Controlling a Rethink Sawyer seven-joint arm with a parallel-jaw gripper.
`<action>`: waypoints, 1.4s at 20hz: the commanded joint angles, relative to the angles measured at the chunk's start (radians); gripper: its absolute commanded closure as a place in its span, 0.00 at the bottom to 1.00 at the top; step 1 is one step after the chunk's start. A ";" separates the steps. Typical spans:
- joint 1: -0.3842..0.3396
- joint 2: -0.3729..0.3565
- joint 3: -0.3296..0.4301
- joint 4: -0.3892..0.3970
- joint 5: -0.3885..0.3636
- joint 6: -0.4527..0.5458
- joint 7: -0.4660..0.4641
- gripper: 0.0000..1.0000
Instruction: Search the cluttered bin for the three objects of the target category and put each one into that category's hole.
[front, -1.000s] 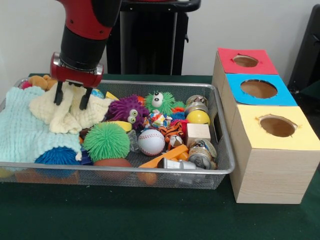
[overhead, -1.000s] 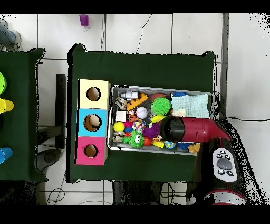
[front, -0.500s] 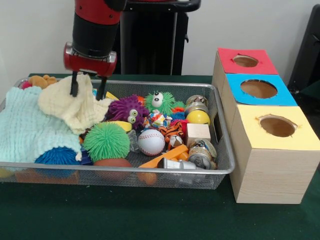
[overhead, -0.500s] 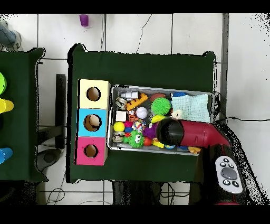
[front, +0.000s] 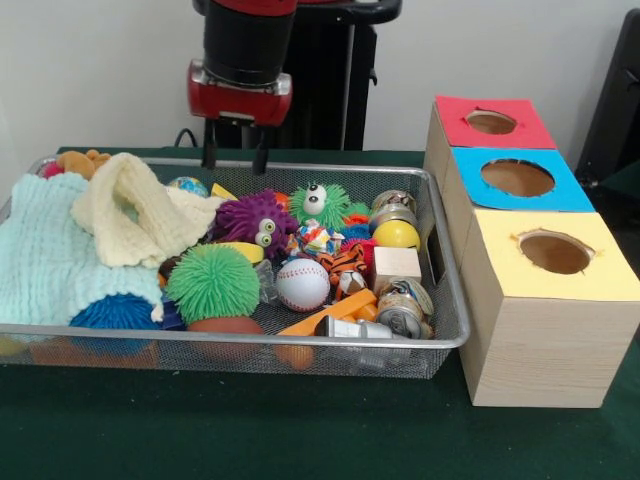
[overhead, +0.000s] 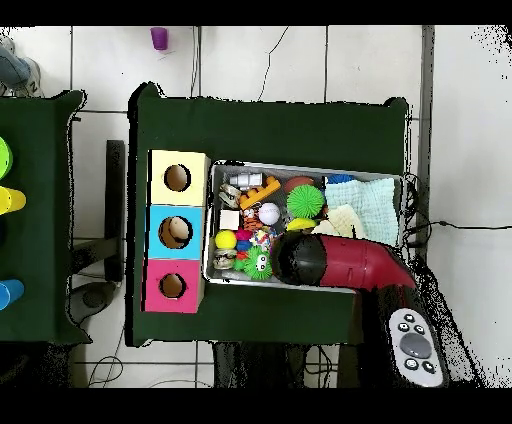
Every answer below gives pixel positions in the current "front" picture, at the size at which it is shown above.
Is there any cream knitted cloth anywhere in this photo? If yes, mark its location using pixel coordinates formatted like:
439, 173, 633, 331
69, 152, 226, 270

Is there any wooden box with three holes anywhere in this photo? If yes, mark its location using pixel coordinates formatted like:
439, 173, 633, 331
423, 94, 640, 409

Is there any light blue knitted cloth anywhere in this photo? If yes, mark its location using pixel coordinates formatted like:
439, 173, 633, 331
0, 172, 165, 329

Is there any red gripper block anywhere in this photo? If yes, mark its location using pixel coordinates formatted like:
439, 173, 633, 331
187, 59, 294, 176

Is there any green spiky monster toy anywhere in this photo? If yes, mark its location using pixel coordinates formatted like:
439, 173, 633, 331
288, 182, 371, 232

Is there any white baseball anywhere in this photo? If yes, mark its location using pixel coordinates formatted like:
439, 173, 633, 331
275, 258, 332, 313

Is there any black upright stand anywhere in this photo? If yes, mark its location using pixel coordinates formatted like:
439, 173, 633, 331
574, 8, 640, 191

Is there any yellow ball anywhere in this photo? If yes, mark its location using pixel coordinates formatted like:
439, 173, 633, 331
372, 221, 421, 251

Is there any shallow mesh bin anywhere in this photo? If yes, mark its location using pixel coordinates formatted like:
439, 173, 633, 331
0, 155, 471, 381

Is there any orange plastic block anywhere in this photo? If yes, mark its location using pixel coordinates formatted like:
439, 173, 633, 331
275, 288, 379, 337

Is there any crushed silver can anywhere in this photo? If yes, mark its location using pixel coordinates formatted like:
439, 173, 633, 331
374, 277, 435, 340

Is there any wooden cube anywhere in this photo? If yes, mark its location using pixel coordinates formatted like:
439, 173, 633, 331
372, 246, 423, 294

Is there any purple spiky monster toy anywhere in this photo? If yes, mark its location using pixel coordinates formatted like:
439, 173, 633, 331
212, 188, 300, 261

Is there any green spiky ball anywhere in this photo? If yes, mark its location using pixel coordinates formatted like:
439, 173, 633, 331
166, 243, 261, 325

